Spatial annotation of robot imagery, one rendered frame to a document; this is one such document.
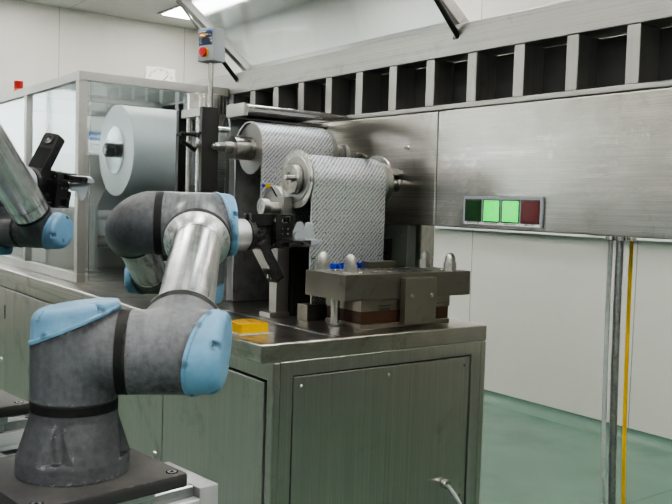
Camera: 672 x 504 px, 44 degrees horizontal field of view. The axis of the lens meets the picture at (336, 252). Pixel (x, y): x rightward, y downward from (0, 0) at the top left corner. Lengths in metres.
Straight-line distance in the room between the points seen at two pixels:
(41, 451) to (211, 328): 0.27
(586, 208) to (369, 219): 0.59
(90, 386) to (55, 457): 0.10
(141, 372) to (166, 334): 0.06
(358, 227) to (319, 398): 0.53
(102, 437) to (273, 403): 0.65
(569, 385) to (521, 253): 0.82
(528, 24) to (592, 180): 0.41
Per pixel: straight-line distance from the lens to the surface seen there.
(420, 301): 2.00
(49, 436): 1.16
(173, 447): 2.18
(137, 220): 1.50
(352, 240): 2.13
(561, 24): 1.97
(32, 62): 7.63
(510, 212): 1.99
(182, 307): 1.16
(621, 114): 1.84
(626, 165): 1.82
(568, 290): 4.85
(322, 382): 1.81
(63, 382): 1.14
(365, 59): 2.47
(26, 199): 1.74
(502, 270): 5.16
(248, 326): 1.82
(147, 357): 1.11
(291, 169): 2.08
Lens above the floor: 1.19
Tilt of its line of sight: 3 degrees down
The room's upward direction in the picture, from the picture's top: 2 degrees clockwise
